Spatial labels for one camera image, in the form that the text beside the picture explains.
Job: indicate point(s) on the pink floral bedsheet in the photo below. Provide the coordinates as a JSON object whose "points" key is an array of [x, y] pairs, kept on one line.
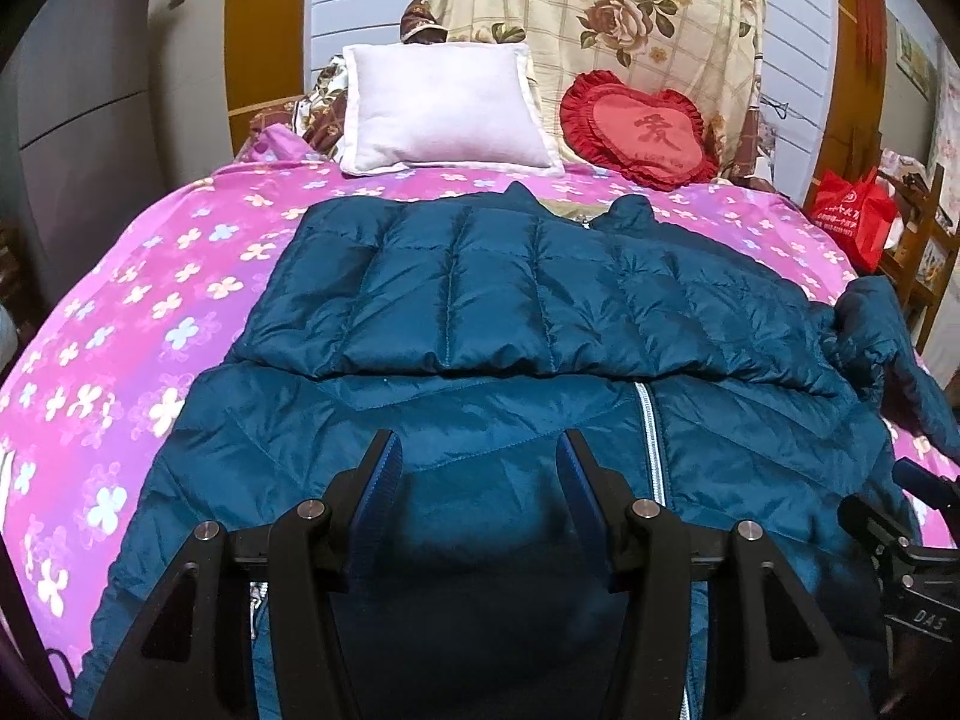
{"points": [[150, 300]]}

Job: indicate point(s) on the framed wall picture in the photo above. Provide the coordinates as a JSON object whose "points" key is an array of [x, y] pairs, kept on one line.
{"points": [[915, 52]]}

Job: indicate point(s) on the wooden door frame post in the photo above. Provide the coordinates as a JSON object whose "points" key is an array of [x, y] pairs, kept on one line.
{"points": [[262, 37], [855, 105]]}

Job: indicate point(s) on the cream rose-print checked blanket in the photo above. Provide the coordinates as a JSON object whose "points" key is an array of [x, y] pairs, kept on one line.
{"points": [[600, 7]]}

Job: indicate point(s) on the red knot hanging ornament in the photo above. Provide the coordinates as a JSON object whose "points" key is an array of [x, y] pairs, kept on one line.
{"points": [[870, 7]]}

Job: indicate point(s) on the grey refrigerator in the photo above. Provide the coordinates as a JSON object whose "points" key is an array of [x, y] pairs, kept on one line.
{"points": [[97, 75]]}

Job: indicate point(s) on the red heart-shaped cushion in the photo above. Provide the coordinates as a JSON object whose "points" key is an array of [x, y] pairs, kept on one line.
{"points": [[645, 131]]}

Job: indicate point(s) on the pale floral hanging cloth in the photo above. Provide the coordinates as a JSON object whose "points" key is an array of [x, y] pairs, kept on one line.
{"points": [[946, 120]]}

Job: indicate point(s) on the red shopping bag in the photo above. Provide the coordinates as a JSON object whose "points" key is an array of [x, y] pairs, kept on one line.
{"points": [[851, 221]]}

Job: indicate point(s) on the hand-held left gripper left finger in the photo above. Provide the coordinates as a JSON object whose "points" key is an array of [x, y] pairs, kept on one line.
{"points": [[379, 499]]}

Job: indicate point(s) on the teal down jacket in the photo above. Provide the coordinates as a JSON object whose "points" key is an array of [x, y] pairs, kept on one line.
{"points": [[525, 300]]}

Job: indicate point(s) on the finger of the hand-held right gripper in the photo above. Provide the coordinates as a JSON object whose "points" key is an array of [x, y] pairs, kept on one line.
{"points": [[919, 474], [874, 529]]}

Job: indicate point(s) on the white square pillow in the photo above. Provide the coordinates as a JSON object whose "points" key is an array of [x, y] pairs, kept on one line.
{"points": [[442, 109]]}

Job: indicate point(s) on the wooden chair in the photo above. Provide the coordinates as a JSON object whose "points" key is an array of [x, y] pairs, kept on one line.
{"points": [[919, 240]]}

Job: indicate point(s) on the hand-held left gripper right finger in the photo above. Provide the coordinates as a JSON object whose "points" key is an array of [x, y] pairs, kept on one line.
{"points": [[579, 499]]}

